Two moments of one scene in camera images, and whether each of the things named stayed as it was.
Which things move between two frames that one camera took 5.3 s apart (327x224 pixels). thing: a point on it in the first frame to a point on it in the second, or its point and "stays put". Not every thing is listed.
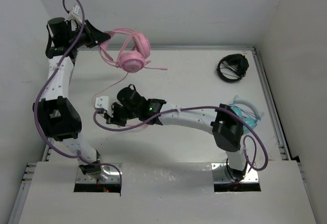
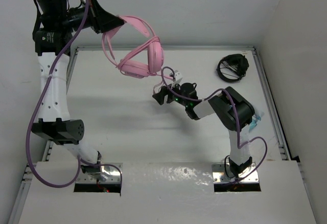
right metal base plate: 219,174 stays put
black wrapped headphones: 233,67 stays put
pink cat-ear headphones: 126,49 to 144,59
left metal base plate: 111,173 stays put
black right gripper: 114,116 to 160,96
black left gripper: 94,36 to 100,21
